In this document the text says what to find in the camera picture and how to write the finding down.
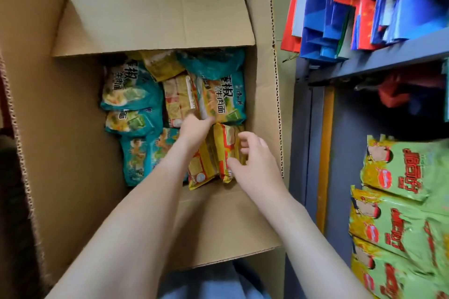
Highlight person's left hand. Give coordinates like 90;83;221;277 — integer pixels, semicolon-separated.
179;113;215;154

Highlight row of blue gift bags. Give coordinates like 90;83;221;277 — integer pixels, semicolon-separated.
371;0;449;43

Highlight teal noodle packets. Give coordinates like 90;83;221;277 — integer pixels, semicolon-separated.
101;48;246;187

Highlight person's right forearm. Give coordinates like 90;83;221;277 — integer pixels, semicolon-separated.
252;186;372;299

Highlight person's right hand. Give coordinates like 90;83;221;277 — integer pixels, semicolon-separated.
227;131;288;201

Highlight teal instant noodle packet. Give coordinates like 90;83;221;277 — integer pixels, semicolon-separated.
195;71;247;125

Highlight crumpled red bag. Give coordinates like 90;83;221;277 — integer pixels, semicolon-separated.
377;71;446;108

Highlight person's left forearm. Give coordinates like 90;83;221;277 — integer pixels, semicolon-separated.
45;144;197;299

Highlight grey metal shelf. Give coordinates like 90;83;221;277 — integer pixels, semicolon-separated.
284;27;449;299

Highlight stack of green cartoon packets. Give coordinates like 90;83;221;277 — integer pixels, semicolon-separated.
349;134;449;299

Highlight bunch of small gift bags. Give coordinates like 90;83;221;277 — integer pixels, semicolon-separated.
280;0;378;63

